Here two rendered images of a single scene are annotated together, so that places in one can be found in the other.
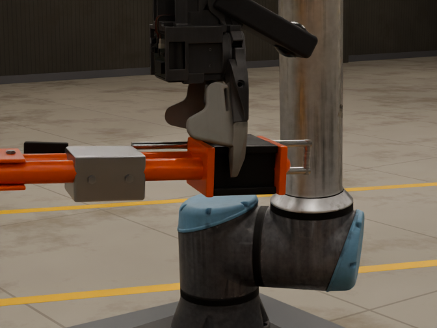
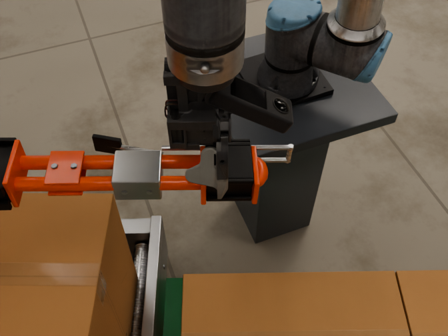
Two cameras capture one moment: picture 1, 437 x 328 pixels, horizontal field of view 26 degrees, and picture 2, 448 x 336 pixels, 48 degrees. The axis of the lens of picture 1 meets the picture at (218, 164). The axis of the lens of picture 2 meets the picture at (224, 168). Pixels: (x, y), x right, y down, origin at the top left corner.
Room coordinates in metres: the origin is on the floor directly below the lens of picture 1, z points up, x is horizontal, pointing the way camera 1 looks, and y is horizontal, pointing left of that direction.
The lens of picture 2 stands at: (0.51, -0.13, 1.85)
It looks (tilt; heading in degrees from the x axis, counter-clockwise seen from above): 52 degrees down; 15
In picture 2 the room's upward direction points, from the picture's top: straight up
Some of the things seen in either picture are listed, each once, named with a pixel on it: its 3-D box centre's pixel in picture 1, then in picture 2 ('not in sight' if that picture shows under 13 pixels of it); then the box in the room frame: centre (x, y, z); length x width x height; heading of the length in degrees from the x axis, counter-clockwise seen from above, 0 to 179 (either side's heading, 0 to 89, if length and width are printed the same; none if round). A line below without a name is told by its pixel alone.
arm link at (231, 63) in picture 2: not in sight; (205, 51); (0.95, 0.01, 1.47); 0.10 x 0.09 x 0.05; 16
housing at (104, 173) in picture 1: (104, 172); (138, 175); (0.92, 0.11, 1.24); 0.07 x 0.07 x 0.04; 18
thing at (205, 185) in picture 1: (235, 165); (229, 175); (0.95, -0.02, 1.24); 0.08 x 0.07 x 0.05; 108
